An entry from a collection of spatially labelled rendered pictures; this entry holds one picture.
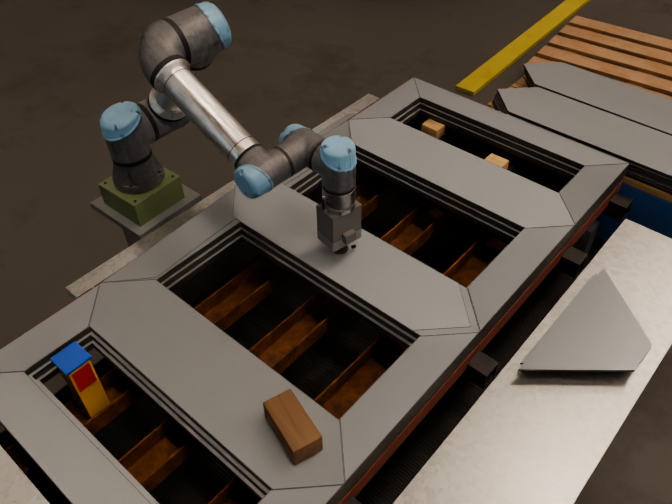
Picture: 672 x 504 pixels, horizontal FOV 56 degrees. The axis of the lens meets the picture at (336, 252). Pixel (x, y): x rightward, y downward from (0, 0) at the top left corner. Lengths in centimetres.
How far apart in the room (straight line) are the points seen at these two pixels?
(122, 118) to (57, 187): 157
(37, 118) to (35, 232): 99
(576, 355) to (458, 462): 37
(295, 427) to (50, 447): 46
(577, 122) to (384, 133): 60
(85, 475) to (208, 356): 32
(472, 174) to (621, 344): 59
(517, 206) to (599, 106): 62
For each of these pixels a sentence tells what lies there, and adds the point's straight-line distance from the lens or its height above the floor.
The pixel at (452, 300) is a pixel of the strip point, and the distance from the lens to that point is 145.
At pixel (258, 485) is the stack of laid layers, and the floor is 85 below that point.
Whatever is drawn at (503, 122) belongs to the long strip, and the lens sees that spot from 203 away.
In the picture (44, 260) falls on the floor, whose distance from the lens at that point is 303.
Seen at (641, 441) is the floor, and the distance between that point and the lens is 243.
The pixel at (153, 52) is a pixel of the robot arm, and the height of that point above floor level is 129.
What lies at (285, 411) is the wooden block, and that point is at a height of 92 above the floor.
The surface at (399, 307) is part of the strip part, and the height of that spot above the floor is 87.
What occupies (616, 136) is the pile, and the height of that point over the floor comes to 85.
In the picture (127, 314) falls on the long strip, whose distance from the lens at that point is 149.
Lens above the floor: 195
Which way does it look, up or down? 45 degrees down
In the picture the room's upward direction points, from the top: 1 degrees counter-clockwise
